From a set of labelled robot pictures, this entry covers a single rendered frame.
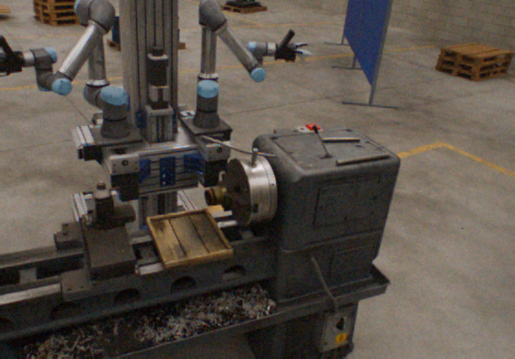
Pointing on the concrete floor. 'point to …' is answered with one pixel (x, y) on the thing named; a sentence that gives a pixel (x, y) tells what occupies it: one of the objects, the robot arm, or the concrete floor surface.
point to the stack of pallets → (59, 1)
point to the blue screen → (368, 24)
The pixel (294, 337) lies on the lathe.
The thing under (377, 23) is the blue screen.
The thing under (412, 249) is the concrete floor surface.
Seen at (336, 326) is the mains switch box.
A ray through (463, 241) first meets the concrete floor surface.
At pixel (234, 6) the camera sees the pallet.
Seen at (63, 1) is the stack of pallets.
